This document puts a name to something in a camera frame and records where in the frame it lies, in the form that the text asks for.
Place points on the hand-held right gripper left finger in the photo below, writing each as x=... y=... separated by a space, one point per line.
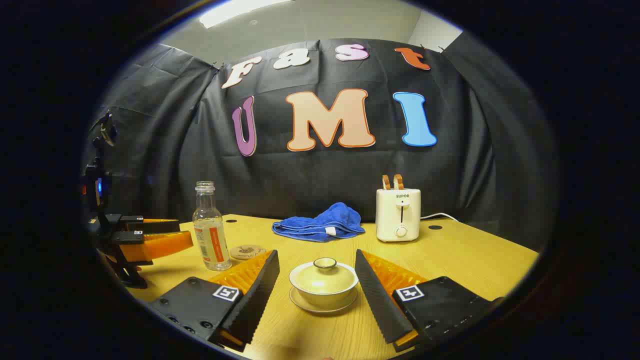
x=255 y=300

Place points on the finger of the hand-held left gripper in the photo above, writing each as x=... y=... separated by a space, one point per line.
x=150 y=225
x=160 y=246

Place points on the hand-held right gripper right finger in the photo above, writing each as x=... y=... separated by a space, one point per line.
x=380 y=300

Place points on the round wooden coaster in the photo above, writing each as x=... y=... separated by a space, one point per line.
x=247 y=251

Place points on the clear water bottle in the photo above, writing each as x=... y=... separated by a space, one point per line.
x=210 y=235

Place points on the white teacup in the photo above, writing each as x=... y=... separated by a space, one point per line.
x=324 y=297

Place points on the white toaster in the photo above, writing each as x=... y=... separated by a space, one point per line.
x=397 y=215

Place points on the blue towel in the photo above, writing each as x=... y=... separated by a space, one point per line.
x=325 y=222

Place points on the bread slice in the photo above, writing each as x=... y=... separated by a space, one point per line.
x=398 y=181
x=386 y=182

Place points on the black backdrop cloth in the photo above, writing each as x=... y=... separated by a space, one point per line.
x=310 y=175

